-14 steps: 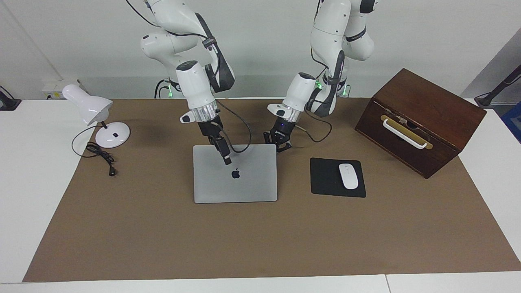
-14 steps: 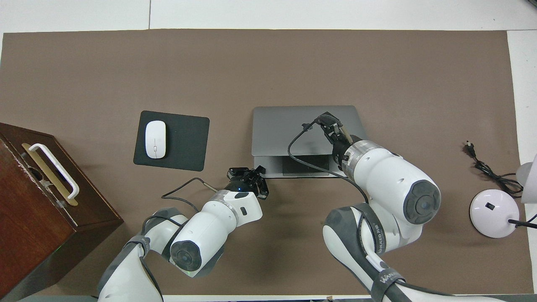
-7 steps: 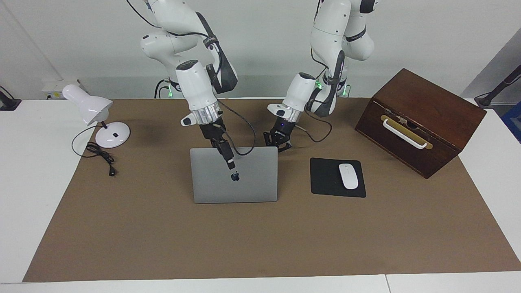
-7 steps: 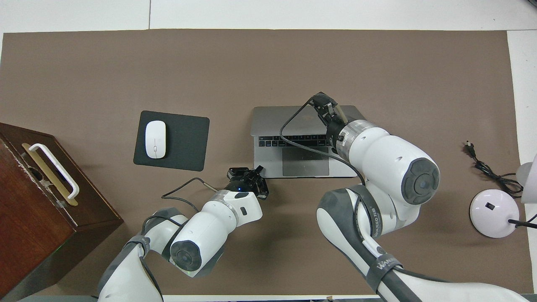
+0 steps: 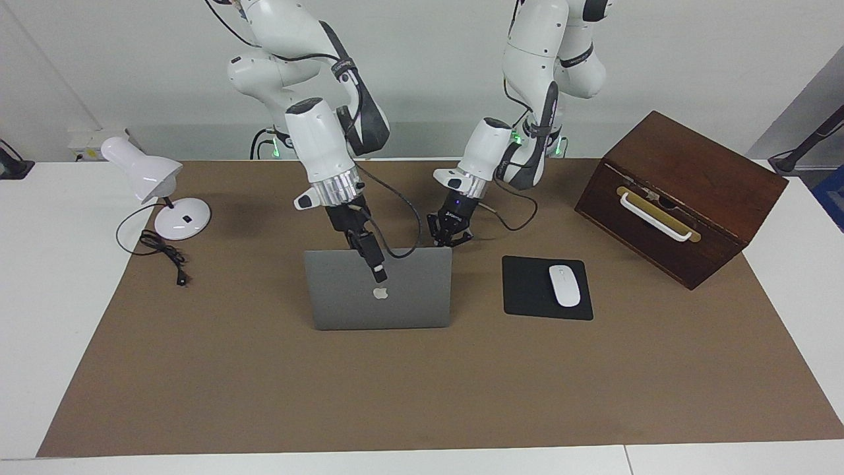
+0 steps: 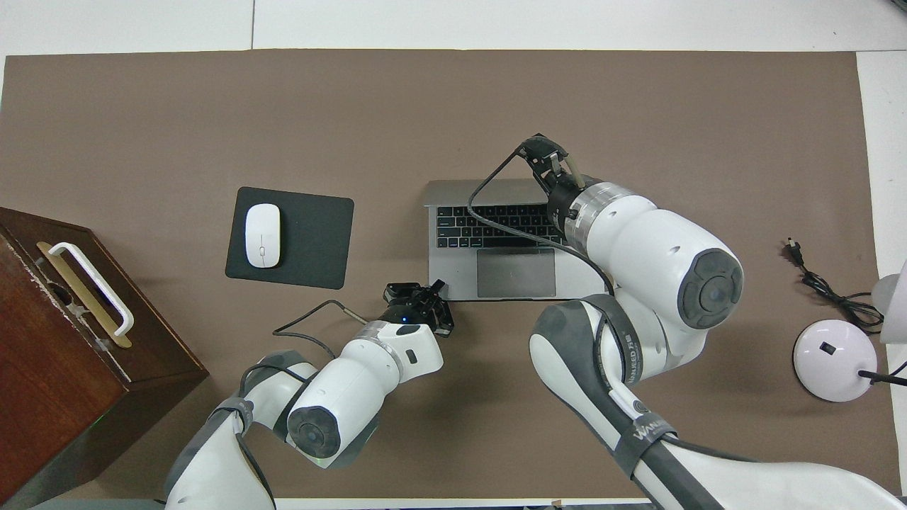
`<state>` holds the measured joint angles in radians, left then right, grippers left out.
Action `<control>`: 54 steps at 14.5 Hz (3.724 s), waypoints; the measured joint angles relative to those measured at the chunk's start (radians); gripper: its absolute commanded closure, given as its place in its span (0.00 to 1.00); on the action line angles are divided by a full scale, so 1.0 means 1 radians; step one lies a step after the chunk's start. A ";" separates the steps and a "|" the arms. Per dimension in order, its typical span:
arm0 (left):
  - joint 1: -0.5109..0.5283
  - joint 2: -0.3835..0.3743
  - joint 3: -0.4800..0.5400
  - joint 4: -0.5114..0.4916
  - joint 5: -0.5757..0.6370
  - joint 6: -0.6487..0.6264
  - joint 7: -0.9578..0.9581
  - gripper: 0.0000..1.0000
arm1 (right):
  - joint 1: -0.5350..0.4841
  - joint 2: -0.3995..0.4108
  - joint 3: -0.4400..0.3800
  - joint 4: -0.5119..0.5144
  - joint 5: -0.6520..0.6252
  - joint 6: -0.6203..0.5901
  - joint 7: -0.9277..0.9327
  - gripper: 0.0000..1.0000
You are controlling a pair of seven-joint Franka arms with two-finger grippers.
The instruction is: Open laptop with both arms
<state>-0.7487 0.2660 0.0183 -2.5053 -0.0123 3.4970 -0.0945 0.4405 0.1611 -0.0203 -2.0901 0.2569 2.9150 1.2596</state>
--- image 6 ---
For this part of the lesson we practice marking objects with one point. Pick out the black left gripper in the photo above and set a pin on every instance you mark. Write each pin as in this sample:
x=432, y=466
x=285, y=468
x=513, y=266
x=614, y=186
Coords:
x=418, y=315

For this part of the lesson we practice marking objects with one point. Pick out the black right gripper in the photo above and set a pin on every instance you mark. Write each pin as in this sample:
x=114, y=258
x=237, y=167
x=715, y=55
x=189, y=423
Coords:
x=563, y=202

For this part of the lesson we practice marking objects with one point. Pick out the silver laptop computer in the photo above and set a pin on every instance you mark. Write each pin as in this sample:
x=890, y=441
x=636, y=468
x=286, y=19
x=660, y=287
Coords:
x=453, y=276

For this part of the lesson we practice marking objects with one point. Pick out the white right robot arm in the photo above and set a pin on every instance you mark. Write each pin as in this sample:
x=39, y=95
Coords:
x=659, y=255

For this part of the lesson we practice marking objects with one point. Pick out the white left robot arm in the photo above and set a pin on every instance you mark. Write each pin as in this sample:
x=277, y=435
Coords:
x=340, y=397

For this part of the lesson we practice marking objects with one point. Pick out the brown paper table mat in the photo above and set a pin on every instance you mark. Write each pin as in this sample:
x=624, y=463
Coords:
x=453, y=106

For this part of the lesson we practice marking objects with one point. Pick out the black mouse pad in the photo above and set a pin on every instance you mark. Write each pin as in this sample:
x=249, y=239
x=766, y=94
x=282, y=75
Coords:
x=312, y=241

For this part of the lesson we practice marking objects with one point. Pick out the white computer mouse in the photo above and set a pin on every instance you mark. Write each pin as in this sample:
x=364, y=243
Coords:
x=262, y=234

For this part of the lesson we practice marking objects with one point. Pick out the white desk lamp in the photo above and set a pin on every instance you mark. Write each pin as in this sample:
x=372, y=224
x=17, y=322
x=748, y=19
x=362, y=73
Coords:
x=832, y=361

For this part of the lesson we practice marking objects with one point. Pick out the dark brown wooden box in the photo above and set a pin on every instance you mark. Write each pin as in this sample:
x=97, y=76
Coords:
x=42, y=368

